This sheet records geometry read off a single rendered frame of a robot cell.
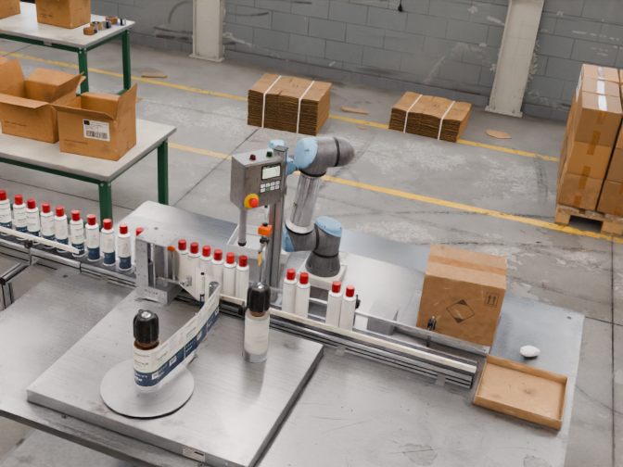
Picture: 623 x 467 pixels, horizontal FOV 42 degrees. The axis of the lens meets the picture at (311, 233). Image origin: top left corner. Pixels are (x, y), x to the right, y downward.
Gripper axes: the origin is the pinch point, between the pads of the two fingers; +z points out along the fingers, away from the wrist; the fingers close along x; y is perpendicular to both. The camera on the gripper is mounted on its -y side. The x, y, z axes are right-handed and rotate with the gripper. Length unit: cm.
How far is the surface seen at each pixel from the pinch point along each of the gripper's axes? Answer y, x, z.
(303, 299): 30, -68, -3
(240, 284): 4, -63, -1
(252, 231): -6.7, -0.4, 10.7
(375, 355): 60, -77, 10
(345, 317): 46, -71, 0
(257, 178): 7, -59, -45
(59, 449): -62, -93, 75
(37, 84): -164, 102, -4
